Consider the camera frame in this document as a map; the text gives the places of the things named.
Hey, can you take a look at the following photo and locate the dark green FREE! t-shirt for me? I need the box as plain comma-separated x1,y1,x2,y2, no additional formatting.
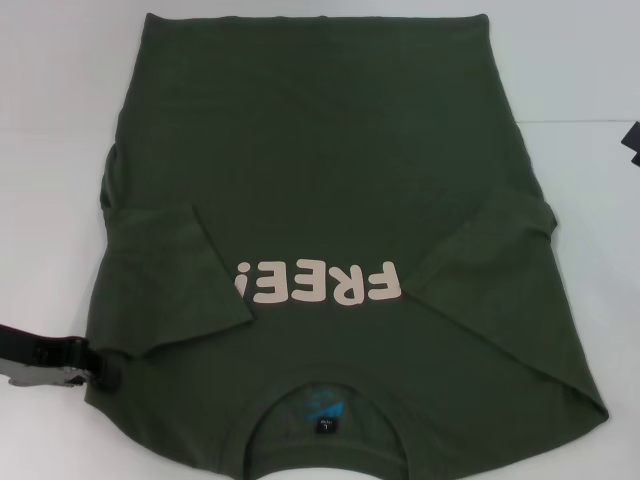
82,12,611,480

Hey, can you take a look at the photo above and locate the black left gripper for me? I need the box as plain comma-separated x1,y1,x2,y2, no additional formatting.
0,321,123,397

